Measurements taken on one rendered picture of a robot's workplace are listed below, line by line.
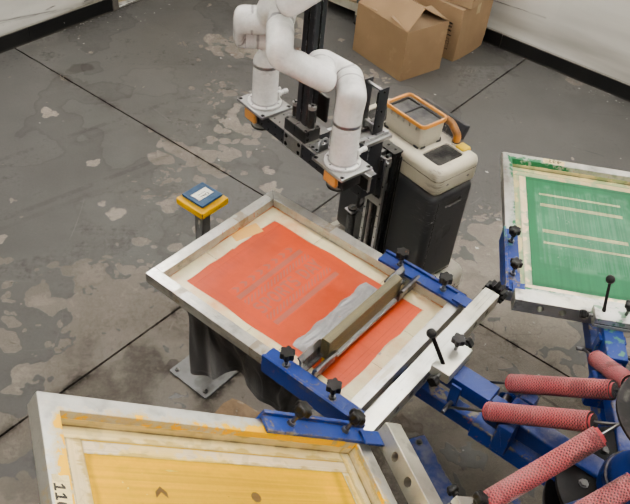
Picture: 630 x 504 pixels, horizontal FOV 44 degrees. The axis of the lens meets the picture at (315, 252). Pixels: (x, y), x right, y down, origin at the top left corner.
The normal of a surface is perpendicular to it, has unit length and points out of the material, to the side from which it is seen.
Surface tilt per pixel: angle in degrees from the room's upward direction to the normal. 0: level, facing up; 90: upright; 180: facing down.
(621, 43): 90
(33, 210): 0
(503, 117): 0
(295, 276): 0
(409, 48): 90
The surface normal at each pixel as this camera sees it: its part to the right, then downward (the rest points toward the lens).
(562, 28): -0.63, 0.48
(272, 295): 0.08, -0.74
